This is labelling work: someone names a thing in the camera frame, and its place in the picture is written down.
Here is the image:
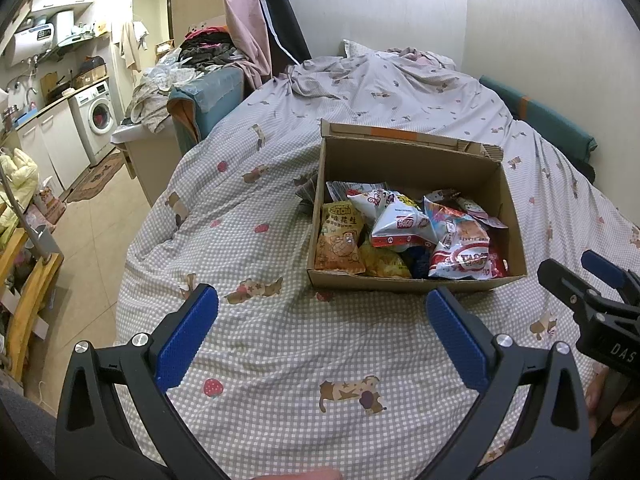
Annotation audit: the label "white box appliance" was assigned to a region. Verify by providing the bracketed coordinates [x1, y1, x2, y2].
[52, 10, 76, 49]

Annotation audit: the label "yellow peanut packet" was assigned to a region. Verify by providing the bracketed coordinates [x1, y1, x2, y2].
[314, 201, 366, 275]

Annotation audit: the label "pile of white cloth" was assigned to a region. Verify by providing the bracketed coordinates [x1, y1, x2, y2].
[125, 57, 206, 134]

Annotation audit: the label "white side table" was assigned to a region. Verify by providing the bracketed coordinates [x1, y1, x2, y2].
[111, 122, 181, 206]

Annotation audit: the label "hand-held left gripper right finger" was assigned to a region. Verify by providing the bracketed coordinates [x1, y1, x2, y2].
[425, 286, 594, 480]

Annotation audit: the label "pink patterned bag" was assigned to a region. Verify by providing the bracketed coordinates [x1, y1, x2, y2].
[35, 185, 69, 226]

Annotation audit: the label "dark blue snack packet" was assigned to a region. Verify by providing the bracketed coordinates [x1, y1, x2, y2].
[402, 245, 436, 280]

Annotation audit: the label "pink snack packet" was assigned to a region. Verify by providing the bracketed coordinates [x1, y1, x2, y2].
[452, 195, 509, 231]

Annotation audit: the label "person's grey clothing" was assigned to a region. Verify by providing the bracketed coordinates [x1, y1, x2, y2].
[0, 385, 59, 480]

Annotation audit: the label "pale yellow jacket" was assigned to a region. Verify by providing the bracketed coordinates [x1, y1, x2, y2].
[0, 147, 41, 241]

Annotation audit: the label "large brown cardboard box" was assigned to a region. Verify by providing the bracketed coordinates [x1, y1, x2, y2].
[306, 119, 529, 295]

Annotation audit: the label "dark curtain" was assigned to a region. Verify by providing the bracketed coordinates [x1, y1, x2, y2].
[255, 0, 314, 66]

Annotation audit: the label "white round water heater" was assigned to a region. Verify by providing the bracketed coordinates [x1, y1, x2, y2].
[5, 24, 56, 69]

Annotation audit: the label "hanging white towel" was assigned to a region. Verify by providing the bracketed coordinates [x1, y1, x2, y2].
[119, 20, 150, 74]

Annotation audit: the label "person's left hand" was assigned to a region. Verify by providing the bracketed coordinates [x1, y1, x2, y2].
[257, 466, 346, 480]

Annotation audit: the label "white packet red oval logo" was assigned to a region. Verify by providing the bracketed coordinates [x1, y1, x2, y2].
[427, 237, 509, 281]

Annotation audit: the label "pile of dark clothes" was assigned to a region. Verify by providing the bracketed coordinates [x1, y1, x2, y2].
[177, 25, 241, 74]

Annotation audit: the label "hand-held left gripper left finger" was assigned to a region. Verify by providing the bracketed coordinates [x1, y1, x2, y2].
[55, 283, 226, 480]

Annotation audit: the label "yellow wooden rack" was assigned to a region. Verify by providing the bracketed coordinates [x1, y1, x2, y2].
[0, 227, 66, 376]

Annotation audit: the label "brown patterned rug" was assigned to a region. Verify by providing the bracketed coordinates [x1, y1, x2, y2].
[65, 150, 126, 205]

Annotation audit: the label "yellow chips packet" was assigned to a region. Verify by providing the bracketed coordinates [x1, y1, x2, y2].
[359, 240, 414, 280]

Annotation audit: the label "white pillow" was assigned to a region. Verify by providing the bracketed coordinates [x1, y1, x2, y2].
[342, 39, 381, 61]

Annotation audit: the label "person's right hand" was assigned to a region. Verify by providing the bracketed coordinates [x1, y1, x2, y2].
[584, 371, 610, 440]

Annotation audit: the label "white puffed triangular packet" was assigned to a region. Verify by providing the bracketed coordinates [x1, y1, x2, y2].
[370, 195, 436, 253]

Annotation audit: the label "teal bed board orange band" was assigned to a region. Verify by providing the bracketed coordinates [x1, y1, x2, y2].
[479, 76, 599, 161]

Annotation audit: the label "light blue cartoon packet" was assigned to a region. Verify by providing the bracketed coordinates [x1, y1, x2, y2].
[424, 195, 481, 249]

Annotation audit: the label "white base cabinets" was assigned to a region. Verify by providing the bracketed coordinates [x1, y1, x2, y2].
[15, 102, 91, 199]

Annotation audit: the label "white washing machine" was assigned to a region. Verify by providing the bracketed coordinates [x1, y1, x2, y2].
[68, 80, 121, 167]

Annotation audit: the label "pink curtain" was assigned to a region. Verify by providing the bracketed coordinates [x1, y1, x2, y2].
[219, 0, 274, 91]

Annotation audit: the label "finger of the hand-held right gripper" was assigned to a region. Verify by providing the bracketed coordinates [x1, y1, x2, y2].
[537, 258, 609, 329]
[581, 250, 640, 307]

